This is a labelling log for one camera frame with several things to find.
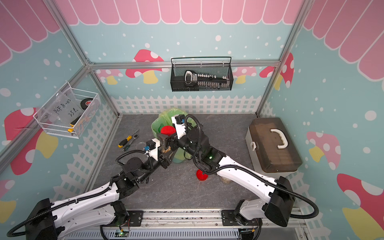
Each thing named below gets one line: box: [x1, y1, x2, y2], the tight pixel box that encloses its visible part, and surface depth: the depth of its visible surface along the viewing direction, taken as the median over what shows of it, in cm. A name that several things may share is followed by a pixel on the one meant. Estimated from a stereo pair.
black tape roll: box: [80, 97, 94, 111], surface depth 81 cm
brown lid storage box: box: [245, 117, 303, 179], surface depth 84 cm
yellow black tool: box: [67, 115, 82, 133], surface depth 65 cm
